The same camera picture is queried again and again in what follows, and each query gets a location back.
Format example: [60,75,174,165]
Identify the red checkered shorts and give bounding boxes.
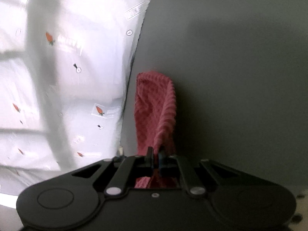
[134,71,177,189]

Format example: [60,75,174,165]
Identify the white carrot-print curtain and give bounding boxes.
[1,0,151,208]

